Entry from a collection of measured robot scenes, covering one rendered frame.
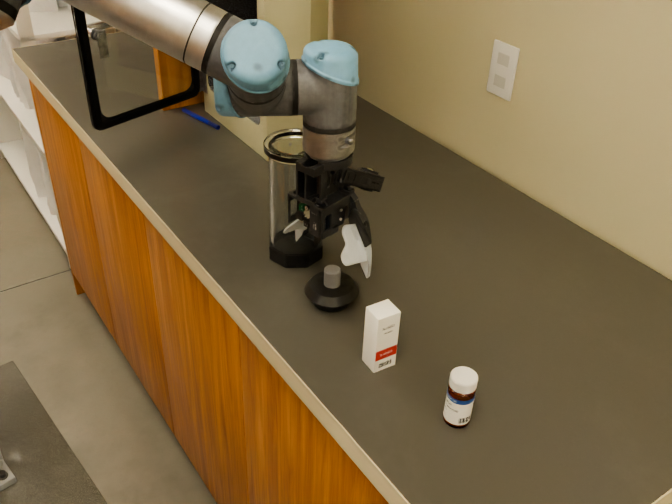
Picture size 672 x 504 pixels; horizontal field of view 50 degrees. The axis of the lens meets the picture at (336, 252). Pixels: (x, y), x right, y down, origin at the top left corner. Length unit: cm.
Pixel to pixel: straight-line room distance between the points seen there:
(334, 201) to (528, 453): 44
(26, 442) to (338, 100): 61
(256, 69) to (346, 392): 49
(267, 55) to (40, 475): 59
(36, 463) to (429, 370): 56
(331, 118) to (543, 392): 50
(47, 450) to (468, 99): 115
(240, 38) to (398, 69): 108
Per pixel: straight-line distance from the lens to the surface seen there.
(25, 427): 108
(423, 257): 133
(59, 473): 101
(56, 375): 254
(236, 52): 82
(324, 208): 102
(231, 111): 97
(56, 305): 282
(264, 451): 145
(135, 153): 170
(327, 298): 116
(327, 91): 96
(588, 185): 151
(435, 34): 175
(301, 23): 156
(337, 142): 100
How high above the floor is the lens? 170
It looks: 35 degrees down
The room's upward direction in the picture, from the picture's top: 2 degrees clockwise
